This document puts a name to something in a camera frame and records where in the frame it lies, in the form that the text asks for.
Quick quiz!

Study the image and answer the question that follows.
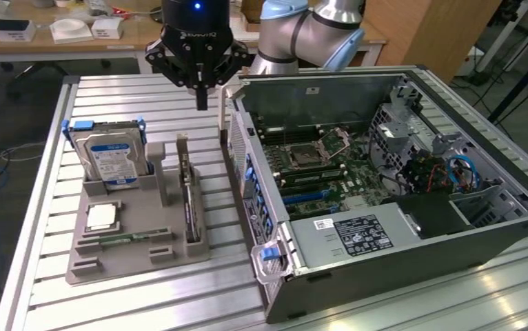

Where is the black chair base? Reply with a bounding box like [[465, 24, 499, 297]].
[[1, 61, 69, 101]]

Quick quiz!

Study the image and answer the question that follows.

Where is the white square dish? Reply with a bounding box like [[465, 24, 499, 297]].
[[49, 19, 95, 45]]

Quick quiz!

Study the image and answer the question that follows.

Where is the green motherboard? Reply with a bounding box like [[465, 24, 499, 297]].
[[256, 113, 401, 221]]

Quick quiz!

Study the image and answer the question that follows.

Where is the white floor box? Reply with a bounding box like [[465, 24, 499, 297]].
[[455, 44, 485, 77]]

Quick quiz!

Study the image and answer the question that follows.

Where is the CPU socket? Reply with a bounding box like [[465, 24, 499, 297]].
[[287, 141, 328, 172]]

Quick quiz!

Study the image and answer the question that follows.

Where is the plain white box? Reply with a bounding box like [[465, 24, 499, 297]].
[[91, 17, 125, 40]]

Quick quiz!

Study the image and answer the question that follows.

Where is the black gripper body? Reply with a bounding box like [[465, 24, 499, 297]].
[[160, 0, 236, 90]]

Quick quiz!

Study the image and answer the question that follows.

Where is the wooden desk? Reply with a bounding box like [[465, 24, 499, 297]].
[[0, 0, 389, 65]]

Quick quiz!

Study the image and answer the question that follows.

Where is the silver CPU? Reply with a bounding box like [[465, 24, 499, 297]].
[[84, 205, 119, 230]]

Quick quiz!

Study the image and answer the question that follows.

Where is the open black PC case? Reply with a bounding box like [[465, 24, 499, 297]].
[[217, 67, 528, 325]]

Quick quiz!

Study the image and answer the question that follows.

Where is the open socket cover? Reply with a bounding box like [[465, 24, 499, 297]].
[[319, 127, 352, 152]]

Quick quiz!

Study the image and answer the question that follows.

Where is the blue SATA wire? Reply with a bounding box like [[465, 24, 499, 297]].
[[445, 157, 483, 190]]

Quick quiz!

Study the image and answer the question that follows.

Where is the silver drive cage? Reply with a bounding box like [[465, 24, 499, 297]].
[[367, 82, 435, 173]]

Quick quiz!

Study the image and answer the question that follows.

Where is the black lamp base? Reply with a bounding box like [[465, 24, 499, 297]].
[[148, 5, 167, 25]]

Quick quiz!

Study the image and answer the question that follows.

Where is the red yellow wire bundle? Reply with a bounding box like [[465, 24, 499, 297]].
[[427, 163, 463, 194]]

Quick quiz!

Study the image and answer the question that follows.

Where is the grey power supply unit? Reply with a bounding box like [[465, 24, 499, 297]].
[[289, 203, 420, 277]]

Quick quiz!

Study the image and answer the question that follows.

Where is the white box with dark top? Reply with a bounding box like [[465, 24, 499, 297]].
[[0, 19, 37, 43]]

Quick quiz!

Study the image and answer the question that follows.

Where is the blue expansion slot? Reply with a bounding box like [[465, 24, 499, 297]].
[[281, 190, 333, 205]]

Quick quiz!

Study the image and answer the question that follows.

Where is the green RAM stick on rack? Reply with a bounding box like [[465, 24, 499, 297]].
[[97, 231, 155, 244]]

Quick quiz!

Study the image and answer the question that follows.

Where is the low-profile graphics card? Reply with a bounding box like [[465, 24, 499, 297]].
[[175, 132, 207, 244]]

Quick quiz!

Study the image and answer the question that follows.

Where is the hard disk in blue carrier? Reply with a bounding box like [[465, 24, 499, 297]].
[[61, 117, 148, 190]]

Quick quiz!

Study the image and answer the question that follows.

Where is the wooden cabinet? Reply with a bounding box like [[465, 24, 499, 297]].
[[364, 0, 504, 83]]

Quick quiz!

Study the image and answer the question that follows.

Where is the grey parts rack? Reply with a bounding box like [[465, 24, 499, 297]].
[[64, 140, 212, 286]]

